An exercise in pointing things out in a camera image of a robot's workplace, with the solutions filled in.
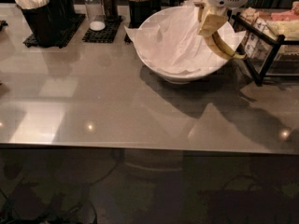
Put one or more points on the black cutlery cup rear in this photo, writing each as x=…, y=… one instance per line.
x=62, y=12

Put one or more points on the clear salt shaker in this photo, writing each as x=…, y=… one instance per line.
x=95, y=15

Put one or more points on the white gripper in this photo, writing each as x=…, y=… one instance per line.
x=212, y=18

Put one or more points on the dark pepper grinder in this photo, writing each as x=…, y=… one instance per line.
x=110, y=9

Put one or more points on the white paper liner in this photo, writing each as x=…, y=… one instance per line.
x=174, y=44

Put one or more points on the black stir stick holder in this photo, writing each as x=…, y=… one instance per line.
x=140, y=10

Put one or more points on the black rubber mat centre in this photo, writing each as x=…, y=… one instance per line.
x=107, y=35

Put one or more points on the black cutlery cup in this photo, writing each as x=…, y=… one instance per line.
x=62, y=12
x=38, y=17

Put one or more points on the black cutlery cup front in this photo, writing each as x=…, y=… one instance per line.
x=38, y=17

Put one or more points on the white bowl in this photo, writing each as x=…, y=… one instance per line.
x=174, y=72

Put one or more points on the yellow banana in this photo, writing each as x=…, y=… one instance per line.
x=219, y=47

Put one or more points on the black rubber mat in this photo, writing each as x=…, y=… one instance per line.
x=63, y=40
x=107, y=35

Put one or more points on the black rubber mat left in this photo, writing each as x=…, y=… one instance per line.
x=63, y=40

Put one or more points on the black wire condiment rack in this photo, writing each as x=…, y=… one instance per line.
x=271, y=42

